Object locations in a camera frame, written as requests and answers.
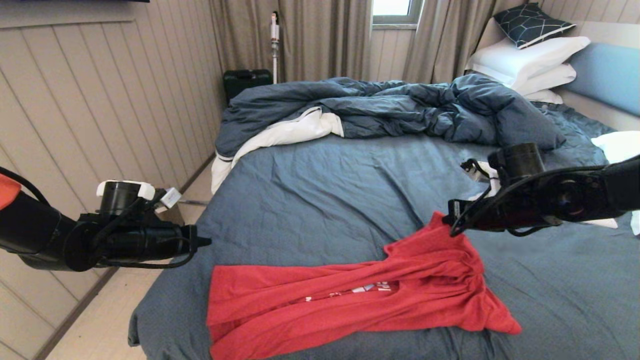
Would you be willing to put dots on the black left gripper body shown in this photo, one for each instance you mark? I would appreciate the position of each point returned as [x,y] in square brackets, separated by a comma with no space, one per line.
[135,242]

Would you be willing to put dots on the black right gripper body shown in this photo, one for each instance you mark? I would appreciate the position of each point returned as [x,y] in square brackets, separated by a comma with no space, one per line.
[520,205]

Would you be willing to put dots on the red printed t-shirt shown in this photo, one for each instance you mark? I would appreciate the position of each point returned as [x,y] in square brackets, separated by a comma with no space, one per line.
[425,280]

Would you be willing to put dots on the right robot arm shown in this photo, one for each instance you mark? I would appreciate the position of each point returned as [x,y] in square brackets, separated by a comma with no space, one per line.
[610,187]

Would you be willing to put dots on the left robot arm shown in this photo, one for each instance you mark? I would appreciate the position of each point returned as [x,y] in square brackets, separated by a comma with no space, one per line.
[30,230]

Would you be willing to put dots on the long white remote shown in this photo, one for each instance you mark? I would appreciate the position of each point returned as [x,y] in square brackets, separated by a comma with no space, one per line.
[602,223]

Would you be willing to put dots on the flat white pillow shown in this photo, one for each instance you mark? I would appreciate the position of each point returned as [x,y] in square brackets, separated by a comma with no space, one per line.
[544,97]

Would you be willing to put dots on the white pillow at bed edge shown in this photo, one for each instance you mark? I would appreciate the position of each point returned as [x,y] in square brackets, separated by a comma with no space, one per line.
[617,145]

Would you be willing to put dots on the dark blue duvet white lining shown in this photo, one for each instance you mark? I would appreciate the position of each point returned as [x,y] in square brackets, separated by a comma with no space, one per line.
[400,107]

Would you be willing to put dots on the medium white pillow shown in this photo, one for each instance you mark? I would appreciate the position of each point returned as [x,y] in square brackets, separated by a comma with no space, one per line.
[549,78]

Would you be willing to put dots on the large white pillow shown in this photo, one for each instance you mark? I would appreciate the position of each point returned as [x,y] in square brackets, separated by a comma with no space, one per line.
[525,57]

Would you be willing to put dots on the blue headboard cushion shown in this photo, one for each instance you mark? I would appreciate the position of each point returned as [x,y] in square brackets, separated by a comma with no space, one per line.
[607,75]

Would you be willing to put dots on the black hard case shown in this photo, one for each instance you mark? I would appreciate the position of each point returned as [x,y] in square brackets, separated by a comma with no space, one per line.
[245,80]

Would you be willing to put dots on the narrow beige curtain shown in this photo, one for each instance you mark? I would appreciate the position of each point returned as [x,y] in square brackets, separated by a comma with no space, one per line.
[440,40]

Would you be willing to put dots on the dark geometric patterned cushion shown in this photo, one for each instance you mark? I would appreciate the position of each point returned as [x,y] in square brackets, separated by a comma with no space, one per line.
[529,25]

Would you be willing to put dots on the beige headboard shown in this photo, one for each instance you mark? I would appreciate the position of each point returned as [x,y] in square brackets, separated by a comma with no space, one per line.
[607,31]

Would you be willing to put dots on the wide beige curtain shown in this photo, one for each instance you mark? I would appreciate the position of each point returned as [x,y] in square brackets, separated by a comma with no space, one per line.
[320,40]

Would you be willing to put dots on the white stick vacuum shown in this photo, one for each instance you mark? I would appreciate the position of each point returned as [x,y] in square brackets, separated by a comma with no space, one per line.
[274,33]

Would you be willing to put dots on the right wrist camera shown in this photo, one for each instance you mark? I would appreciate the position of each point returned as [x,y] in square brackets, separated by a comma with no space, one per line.
[515,160]

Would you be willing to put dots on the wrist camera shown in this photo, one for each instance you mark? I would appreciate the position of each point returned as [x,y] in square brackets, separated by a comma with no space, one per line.
[515,160]
[122,195]

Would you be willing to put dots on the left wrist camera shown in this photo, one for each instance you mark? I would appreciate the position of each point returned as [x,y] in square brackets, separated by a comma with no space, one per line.
[122,195]

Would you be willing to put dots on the window with grey frame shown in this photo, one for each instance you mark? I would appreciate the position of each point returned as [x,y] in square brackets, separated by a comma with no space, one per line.
[395,9]

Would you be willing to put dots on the dark wall screen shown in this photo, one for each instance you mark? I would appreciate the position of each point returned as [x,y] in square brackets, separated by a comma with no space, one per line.
[75,0]

